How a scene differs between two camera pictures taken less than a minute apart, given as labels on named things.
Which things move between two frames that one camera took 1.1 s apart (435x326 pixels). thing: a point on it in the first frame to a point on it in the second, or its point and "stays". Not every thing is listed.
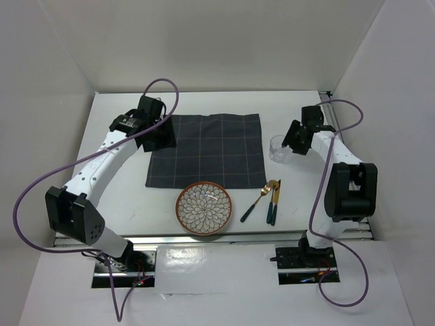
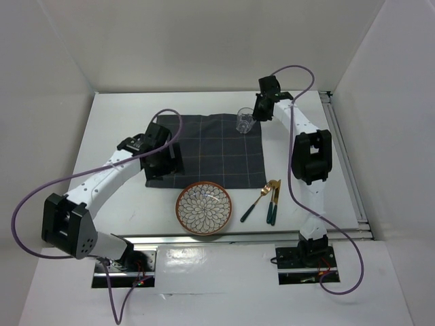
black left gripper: (167, 139) to (173, 166)
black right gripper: (289, 138) to (257, 115)
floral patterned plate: (203, 208) stays
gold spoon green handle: (264, 191) stays
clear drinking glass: (277, 153) to (245, 119)
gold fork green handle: (273, 184) stays
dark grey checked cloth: (225, 149) stays
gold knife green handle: (276, 201) stays
